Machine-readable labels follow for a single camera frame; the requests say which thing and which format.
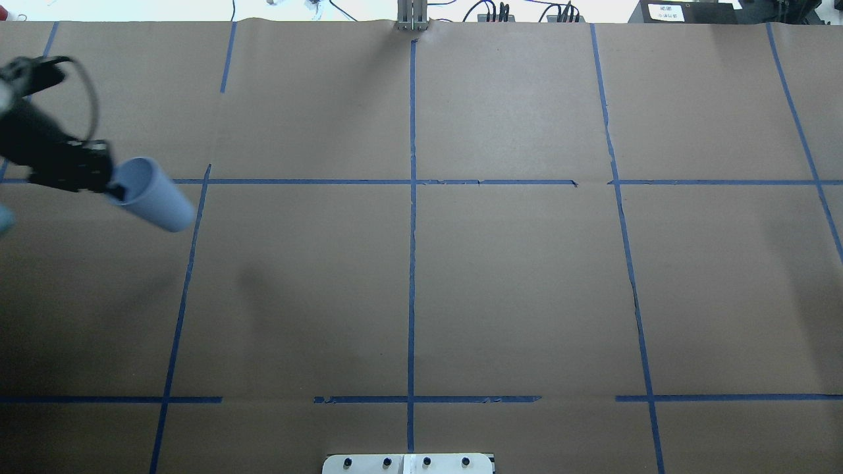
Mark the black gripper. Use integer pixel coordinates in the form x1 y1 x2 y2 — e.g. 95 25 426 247
30 139 126 202

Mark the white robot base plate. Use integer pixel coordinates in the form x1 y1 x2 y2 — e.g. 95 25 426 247
321 452 497 473

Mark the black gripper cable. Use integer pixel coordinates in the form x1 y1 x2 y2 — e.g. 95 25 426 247
40 57 101 147

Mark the blue ribbed plastic cup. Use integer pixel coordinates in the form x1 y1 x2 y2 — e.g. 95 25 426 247
109 157 196 233

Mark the black connector block right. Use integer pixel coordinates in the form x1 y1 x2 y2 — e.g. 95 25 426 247
539 2 584 24

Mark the aluminium frame post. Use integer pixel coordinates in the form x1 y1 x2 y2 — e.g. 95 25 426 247
395 0 429 31

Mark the black box with label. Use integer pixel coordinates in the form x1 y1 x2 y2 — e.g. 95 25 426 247
628 1 740 24

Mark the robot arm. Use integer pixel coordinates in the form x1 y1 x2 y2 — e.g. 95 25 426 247
1 56 126 201

